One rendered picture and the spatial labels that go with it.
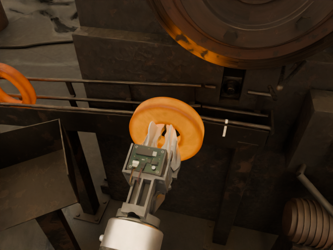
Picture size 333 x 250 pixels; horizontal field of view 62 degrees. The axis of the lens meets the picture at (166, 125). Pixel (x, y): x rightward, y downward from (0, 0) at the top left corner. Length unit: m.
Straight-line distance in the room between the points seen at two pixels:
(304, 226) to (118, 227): 0.57
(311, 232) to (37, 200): 0.73
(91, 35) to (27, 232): 0.98
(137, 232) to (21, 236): 1.12
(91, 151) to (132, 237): 1.30
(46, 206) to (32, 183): 0.09
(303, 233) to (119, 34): 0.75
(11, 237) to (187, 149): 1.11
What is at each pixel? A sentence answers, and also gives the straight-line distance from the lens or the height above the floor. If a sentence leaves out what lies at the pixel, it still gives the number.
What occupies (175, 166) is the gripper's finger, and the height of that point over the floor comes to 0.83.
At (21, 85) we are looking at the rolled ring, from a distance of 1.00.
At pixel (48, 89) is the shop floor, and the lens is 2.29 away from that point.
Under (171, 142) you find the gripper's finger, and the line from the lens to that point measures 0.52.
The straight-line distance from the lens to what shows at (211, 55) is 0.67.
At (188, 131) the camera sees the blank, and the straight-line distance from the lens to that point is 0.54.
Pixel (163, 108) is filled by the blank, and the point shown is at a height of 0.90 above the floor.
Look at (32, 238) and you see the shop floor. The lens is 1.48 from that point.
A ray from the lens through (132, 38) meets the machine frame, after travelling 0.82.
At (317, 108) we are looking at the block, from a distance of 0.76.
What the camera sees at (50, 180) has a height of 0.60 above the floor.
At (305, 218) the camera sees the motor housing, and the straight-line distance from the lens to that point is 0.88.
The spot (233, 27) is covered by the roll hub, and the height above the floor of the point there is 1.01.
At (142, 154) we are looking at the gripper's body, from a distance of 0.45.
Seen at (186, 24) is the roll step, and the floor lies 0.98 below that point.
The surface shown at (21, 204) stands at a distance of 0.82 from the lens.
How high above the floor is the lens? 1.22
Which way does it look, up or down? 43 degrees down
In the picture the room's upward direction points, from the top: straight up
